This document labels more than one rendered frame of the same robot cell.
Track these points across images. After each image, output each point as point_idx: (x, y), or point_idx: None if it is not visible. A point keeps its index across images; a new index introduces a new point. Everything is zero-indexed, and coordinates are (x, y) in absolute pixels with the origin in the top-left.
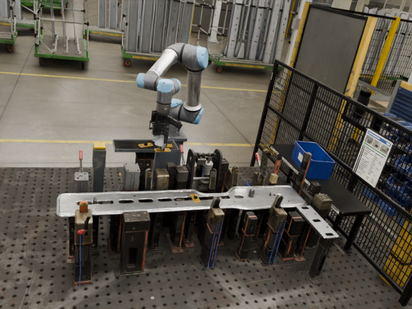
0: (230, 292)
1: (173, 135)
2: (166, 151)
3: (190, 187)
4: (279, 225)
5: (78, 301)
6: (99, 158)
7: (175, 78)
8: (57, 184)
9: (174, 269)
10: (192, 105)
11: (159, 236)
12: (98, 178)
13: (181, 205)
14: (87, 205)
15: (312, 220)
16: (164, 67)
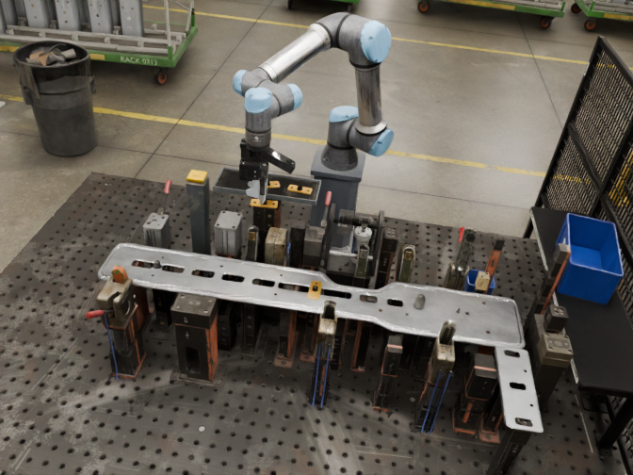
0: (324, 459)
1: (339, 169)
2: (268, 206)
3: (324, 267)
4: (438, 376)
5: (103, 402)
6: (195, 195)
7: (292, 85)
8: (176, 214)
9: (260, 392)
10: (365, 123)
11: (252, 335)
12: (197, 224)
13: (284, 298)
14: (145, 268)
15: (508, 383)
16: (289, 60)
